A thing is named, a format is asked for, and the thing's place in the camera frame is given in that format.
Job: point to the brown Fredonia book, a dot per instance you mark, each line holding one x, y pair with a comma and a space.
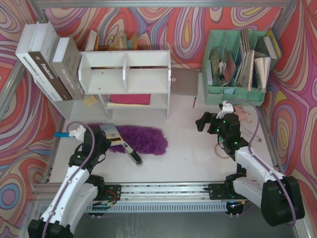
43, 49

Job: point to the purple fluffy duster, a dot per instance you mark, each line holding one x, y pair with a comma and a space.
143, 139

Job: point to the books behind shelf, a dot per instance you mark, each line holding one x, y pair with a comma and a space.
120, 42

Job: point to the pink pig figurine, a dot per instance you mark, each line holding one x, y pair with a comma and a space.
242, 114

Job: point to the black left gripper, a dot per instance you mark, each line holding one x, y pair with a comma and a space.
104, 140

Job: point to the small yellow book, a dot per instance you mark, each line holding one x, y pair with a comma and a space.
112, 134

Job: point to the taupe Lonely City book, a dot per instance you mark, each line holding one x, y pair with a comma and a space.
66, 63

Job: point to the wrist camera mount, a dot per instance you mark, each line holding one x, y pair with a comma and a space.
225, 108
78, 133

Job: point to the green file organizer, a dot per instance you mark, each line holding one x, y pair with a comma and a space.
232, 69

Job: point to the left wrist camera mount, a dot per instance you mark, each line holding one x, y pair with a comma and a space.
78, 133

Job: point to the grey book in organizer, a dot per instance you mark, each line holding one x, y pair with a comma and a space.
269, 45

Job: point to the white black stapler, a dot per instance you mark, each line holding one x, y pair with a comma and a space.
132, 154

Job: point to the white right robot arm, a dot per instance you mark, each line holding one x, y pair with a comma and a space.
278, 196

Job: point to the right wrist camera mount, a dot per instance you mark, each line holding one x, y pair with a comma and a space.
225, 108

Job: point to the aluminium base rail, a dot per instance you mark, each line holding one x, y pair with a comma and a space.
170, 197

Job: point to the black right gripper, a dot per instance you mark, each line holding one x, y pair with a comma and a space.
212, 124

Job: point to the yellow sticky note pad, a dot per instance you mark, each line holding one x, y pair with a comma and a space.
89, 101

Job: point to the grey notebook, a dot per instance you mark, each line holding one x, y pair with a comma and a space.
184, 81

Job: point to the white Mademoiselle book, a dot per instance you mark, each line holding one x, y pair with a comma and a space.
23, 53

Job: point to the white wooden bookshelf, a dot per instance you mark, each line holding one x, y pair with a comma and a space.
106, 73

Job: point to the white marker pen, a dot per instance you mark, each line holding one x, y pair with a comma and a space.
250, 134

